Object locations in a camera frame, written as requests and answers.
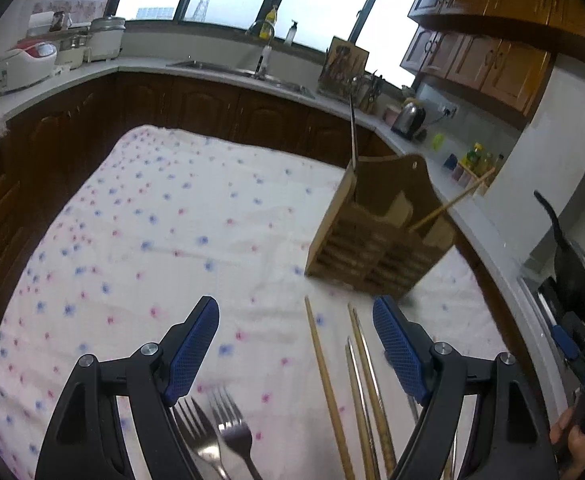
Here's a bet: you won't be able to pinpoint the white and red rice cooker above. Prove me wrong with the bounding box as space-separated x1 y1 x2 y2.
0 37 58 95

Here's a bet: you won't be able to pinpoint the steel electric kettle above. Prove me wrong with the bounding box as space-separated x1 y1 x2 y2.
391 101 427 142

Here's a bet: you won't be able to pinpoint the small white cooking pot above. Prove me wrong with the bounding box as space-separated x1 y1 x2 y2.
55 34 91 72

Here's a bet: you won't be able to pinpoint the knife block with black handles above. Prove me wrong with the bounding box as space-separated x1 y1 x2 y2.
359 72 386 114

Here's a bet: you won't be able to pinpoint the metal spoon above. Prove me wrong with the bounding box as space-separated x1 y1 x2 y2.
346 75 369 171

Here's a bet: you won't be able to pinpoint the chrome faucet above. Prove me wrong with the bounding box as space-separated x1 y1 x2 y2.
245 20 277 79

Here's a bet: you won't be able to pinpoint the steel kitchen sink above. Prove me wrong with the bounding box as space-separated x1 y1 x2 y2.
166 59 318 101

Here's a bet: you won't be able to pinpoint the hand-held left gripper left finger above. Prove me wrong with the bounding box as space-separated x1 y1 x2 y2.
35 296 220 480

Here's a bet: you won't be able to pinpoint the dark wooden lower cabinets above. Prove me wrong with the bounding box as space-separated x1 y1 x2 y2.
0 72 398 321

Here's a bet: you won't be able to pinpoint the steel electric cooker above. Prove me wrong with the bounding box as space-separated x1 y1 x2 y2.
88 16 126 64

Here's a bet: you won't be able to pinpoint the wooden knife rack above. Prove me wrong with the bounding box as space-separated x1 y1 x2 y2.
317 36 370 99

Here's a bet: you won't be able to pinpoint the metal fork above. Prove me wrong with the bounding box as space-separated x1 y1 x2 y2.
174 396 230 480
207 386 264 480

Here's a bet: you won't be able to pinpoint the gas stove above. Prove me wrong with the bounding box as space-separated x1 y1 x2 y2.
517 265 585 361

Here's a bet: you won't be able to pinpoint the wooden spice jar rack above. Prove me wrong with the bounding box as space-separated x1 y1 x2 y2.
451 162 493 197

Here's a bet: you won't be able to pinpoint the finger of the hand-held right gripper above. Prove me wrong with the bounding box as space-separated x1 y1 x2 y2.
551 311 585 376

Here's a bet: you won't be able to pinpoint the wooden upper cabinets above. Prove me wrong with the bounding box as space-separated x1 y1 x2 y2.
399 0 585 117

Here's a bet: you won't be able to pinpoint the yellow dish soap bottle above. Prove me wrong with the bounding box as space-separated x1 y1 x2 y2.
258 5 279 41

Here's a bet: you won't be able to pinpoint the person's right hand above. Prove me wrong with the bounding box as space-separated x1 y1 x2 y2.
549 406 585 480

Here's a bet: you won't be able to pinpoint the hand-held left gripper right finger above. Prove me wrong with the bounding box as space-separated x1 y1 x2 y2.
372 296 560 480

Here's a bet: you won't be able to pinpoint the wooden chopstick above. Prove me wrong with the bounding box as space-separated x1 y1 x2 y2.
353 308 398 476
345 339 380 480
409 167 496 234
304 296 357 480
347 302 390 480

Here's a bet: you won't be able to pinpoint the floral white tablecloth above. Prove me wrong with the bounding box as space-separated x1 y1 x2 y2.
0 125 568 480

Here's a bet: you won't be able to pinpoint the black wok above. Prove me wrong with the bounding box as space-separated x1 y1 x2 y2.
533 190 585 324

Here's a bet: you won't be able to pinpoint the wooden utensil holder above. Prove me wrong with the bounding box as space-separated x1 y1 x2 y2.
305 154 459 302

